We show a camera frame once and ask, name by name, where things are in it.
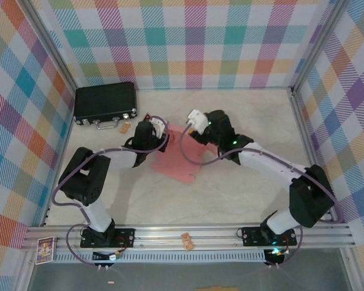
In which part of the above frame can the pink paper box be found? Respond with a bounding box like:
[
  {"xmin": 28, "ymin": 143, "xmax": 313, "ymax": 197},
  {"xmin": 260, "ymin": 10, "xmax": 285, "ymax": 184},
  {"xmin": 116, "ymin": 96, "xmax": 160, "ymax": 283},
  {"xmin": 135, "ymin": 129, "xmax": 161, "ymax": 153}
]
[{"xmin": 150, "ymin": 122, "xmax": 219, "ymax": 184}]

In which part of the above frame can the black carrying case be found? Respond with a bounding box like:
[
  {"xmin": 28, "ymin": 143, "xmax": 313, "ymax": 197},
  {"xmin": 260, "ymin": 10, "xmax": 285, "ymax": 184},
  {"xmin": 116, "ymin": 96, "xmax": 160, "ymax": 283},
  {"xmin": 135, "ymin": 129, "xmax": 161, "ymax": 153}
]
[{"xmin": 73, "ymin": 81, "xmax": 140, "ymax": 130}]

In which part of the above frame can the orange printed wooden block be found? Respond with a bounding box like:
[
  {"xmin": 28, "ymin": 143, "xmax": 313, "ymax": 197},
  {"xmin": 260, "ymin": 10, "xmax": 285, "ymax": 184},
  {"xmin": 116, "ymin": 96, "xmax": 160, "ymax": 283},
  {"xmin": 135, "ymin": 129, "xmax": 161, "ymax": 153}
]
[{"xmin": 181, "ymin": 232, "xmax": 194, "ymax": 252}]

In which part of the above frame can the black wiring connector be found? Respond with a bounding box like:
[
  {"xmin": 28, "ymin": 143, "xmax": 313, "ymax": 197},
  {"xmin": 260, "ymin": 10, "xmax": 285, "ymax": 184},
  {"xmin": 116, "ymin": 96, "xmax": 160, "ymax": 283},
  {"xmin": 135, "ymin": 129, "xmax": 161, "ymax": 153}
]
[
  {"xmin": 92, "ymin": 250, "xmax": 124, "ymax": 262},
  {"xmin": 264, "ymin": 247, "xmax": 291, "ymax": 265}
]

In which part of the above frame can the colourful printed card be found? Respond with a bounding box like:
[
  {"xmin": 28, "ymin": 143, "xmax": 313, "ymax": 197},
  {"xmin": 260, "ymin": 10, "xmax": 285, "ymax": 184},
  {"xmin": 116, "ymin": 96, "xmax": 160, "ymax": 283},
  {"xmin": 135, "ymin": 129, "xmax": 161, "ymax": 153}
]
[{"xmin": 35, "ymin": 237, "xmax": 56, "ymax": 266}]

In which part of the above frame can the brown cardboard piece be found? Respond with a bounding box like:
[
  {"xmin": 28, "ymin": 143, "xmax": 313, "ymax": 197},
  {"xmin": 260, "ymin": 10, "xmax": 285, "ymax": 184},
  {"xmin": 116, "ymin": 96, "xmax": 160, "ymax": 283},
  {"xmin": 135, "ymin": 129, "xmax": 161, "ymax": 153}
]
[{"xmin": 195, "ymin": 286, "xmax": 240, "ymax": 291}]

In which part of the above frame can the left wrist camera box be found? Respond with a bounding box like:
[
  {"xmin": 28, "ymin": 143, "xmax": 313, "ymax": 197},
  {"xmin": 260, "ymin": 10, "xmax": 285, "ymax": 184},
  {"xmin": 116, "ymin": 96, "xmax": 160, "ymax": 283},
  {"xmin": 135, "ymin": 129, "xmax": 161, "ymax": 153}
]
[{"xmin": 149, "ymin": 116, "xmax": 168, "ymax": 137}]

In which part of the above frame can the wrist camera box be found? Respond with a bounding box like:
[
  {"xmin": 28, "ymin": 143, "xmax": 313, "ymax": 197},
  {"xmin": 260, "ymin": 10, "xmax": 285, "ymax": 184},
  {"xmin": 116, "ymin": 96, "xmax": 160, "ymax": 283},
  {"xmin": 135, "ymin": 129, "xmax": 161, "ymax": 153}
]
[
  {"xmin": 149, "ymin": 116, "xmax": 168, "ymax": 137},
  {"xmin": 186, "ymin": 108, "xmax": 209, "ymax": 135}
]

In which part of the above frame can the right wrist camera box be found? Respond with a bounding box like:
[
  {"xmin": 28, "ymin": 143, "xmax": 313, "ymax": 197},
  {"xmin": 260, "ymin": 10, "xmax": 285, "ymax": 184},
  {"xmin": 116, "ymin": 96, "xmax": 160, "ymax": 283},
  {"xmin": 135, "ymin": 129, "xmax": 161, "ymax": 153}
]
[{"xmin": 186, "ymin": 108, "xmax": 209, "ymax": 135}]

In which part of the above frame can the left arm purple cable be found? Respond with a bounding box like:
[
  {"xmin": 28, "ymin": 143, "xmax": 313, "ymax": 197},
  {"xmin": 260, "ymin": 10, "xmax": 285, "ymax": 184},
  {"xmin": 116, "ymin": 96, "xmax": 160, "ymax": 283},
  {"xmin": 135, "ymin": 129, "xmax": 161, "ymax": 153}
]
[{"xmin": 53, "ymin": 119, "xmax": 170, "ymax": 269}]

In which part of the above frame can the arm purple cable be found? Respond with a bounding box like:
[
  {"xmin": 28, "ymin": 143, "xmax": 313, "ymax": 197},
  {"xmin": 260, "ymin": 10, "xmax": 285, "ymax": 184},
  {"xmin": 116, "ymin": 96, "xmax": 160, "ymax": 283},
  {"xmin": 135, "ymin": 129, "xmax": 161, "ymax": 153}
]
[
  {"xmin": 53, "ymin": 119, "xmax": 170, "ymax": 269},
  {"xmin": 180, "ymin": 124, "xmax": 345, "ymax": 267}
]

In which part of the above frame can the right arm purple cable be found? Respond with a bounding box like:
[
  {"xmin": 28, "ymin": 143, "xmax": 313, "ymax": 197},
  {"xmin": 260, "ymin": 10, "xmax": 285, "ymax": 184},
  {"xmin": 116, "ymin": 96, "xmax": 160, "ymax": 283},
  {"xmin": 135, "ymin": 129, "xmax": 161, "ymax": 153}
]
[{"xmin": 180, "ymin": 124, "xmax": 345, "ymax": 267}]

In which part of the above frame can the aluminium side rail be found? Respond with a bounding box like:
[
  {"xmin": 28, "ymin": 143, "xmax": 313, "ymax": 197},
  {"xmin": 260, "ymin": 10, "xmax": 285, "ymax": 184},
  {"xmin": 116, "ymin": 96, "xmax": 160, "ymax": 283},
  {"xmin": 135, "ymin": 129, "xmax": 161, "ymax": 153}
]
[
  {"xmin": 39, "ymin": 87, "xmax": 78, "ymax": 227},
  {"xmin": 289, "ymin": 87, "xmax": 337, "ymax": 224}
]

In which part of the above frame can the aluminium mounting rail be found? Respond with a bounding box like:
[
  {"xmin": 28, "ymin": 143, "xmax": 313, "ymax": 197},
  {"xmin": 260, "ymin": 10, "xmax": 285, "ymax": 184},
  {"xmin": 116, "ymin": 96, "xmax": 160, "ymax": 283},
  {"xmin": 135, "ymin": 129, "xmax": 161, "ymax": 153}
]
[{"xmin": 20, "ymin": 224, "xmax": 356, "ymax": 252}]

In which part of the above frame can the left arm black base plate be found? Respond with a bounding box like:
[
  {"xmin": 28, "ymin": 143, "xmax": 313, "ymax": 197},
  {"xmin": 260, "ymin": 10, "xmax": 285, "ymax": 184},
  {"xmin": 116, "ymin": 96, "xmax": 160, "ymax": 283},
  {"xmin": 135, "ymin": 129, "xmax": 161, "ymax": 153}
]
[{"xmin": 79, "ymin": 227, "xmax": 137, "ymax": 249}]

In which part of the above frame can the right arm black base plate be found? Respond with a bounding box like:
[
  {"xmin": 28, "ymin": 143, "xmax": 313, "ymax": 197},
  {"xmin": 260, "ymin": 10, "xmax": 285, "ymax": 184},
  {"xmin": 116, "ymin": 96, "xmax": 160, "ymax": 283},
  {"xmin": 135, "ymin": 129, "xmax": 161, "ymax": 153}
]
[{"xmin": 241, "ymin": 226, "xmax": 298, "ymax": 247}]

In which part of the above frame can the aluminium frame post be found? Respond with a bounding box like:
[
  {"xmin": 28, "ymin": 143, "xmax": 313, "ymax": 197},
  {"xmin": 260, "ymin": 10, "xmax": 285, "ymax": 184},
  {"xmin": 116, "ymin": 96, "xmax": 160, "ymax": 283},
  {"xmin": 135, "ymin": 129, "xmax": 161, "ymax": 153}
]
[
  {"xmin": 289, "ymin": 0, "xmax": 352, "ymax": 92},
  {"xmin": 18, "ymin": 0, "xmax": 79, "ymax": 92}
]

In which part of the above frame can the slotted grey cable duct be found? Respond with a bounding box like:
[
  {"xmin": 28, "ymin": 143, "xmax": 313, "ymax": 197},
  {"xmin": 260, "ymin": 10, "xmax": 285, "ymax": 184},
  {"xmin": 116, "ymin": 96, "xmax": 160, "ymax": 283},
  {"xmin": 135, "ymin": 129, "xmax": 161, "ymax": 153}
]
[{"xmin": 53, "ymin": 250, "xmax": 268, "ymax": 263}]

